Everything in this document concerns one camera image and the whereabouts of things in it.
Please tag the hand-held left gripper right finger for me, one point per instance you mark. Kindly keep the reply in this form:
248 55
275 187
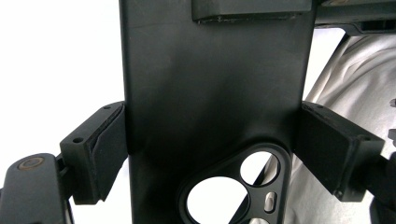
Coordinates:
336 149

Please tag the grey cloth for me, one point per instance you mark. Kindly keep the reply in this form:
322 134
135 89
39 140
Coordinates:
358 77

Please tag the black phone case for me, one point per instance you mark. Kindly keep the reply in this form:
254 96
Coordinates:
202 93

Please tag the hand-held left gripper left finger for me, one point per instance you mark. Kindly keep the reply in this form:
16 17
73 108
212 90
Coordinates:
93 155

